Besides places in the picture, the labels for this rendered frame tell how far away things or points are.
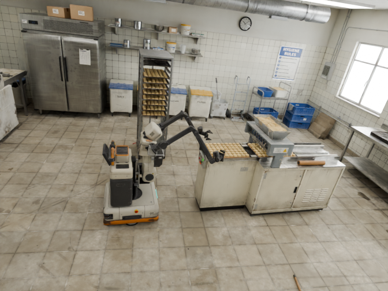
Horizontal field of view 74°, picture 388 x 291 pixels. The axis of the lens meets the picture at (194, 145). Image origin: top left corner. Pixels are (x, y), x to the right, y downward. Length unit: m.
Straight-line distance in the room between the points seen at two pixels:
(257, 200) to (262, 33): 4.74
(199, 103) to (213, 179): 3.39
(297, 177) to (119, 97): 4.35
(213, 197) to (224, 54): 4.35
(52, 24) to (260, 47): 4.76
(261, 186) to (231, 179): 0.40
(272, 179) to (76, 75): 4.49
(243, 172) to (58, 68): 4.39
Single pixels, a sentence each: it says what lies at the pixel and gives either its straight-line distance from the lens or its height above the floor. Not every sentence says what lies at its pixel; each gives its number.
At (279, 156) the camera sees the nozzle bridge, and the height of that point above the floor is 1.01.
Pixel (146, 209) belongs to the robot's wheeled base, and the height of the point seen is 0.26.
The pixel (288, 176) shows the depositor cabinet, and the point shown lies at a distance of 3.66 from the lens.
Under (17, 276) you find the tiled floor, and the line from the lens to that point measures 3.26.
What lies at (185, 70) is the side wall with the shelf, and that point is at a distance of 6.90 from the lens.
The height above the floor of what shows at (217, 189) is 0.39.
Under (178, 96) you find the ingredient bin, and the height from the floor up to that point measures 0.62.
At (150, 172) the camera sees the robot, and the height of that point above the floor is 0.66.
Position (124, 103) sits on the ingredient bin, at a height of 0.35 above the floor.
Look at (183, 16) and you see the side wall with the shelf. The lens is 6.75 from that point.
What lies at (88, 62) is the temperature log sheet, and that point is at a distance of 6.02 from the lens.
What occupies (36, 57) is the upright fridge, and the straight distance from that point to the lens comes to 6.29.
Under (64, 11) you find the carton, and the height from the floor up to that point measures 2.17.
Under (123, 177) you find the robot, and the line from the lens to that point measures 3.02.
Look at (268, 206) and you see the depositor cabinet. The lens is 3.84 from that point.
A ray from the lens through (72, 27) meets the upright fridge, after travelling 6.06.
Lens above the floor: 2.45
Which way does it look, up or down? 27 degrees down
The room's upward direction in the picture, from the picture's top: 8 degrees clockwise
